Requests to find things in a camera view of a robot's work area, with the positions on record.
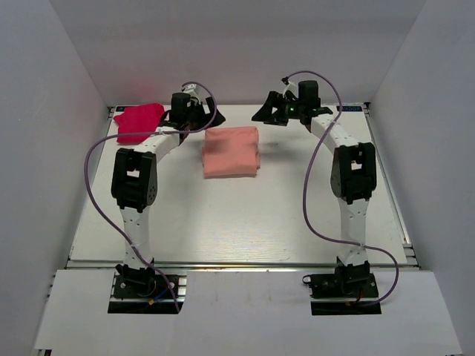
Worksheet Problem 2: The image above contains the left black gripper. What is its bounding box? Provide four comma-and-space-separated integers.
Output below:
186, 97, 226, 132

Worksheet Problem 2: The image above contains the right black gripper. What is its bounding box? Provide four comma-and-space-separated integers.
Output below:
252, 91, 304, 127

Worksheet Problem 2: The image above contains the salmon pink t shirt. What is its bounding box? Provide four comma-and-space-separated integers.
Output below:
202, 126, 261, 179

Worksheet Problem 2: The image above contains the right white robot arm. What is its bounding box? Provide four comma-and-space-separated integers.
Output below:
252, 77, 377, 296

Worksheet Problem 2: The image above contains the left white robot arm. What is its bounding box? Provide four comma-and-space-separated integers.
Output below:
111, 92, 226, 270

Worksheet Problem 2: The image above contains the blue table label sticker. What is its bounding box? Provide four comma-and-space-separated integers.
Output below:
337, 105, 363, 112

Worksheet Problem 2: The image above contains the folded magenta t shirt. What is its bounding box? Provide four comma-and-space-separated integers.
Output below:
114, 103, 165, 145

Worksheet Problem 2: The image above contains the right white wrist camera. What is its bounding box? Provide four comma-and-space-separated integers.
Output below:
281, 76, 298, 101

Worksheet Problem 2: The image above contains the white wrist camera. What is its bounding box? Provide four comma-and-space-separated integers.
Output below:
281, 76, 298, 101
181, 83, 201, 102

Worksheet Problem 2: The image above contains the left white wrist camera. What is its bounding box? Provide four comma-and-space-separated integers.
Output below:
181, 83, 201, 102

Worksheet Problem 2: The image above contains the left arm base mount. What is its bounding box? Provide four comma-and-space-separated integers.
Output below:
108, 274, 179, 315

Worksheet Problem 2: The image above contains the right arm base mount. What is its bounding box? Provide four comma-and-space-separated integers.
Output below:
302, 262, 381, 316

